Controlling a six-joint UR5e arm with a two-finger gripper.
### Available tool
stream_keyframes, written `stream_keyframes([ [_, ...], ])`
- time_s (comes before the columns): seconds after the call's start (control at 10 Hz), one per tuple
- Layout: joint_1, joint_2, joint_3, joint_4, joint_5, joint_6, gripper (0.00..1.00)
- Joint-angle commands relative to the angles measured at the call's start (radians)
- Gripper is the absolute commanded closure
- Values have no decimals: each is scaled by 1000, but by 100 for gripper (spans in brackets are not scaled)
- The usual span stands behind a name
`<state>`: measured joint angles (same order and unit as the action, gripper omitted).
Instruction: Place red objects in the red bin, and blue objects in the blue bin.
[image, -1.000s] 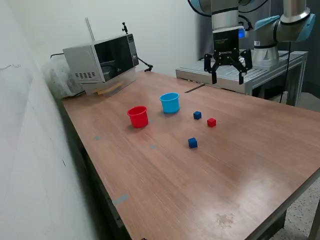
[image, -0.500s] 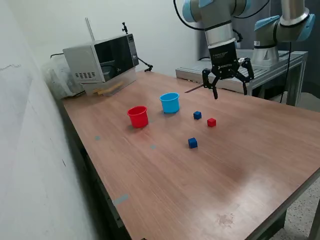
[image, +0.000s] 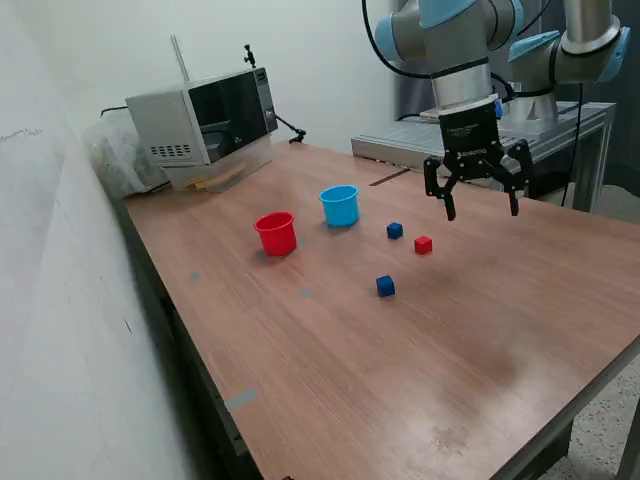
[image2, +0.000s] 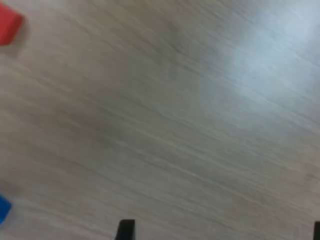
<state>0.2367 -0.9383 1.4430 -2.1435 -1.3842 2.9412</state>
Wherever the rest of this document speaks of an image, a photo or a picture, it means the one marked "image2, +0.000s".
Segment blue cube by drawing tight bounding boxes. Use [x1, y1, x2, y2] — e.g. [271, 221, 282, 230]
[0, 193, 13, 226]

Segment red cube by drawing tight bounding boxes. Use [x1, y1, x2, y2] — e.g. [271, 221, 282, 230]
[0, 4, 26, 47]

